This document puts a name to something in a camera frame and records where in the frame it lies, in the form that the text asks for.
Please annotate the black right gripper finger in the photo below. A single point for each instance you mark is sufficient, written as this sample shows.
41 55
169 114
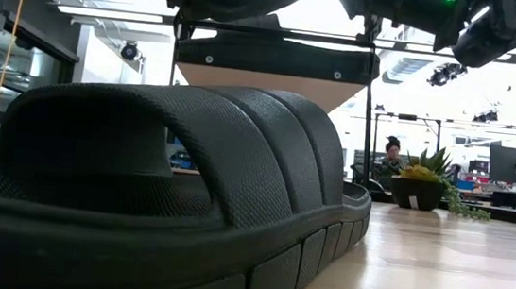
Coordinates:
372 30

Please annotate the black-framed wooden shelf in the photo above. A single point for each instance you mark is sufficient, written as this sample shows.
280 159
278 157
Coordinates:
268 86

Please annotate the black ceiling spotlight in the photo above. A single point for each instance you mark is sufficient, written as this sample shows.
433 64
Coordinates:
485 116
129 50
442 75

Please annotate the person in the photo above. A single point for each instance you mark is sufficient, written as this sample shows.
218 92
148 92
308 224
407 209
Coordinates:
390 159

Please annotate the potted succulent plant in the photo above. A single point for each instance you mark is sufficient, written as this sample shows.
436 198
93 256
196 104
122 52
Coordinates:
417 193

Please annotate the black background rig frame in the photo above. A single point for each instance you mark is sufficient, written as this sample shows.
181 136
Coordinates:
408 116

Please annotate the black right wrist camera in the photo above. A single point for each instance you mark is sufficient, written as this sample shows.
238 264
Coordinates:
496 34

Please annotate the black aluminium table frame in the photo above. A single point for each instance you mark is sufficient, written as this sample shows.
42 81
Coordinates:
507 213

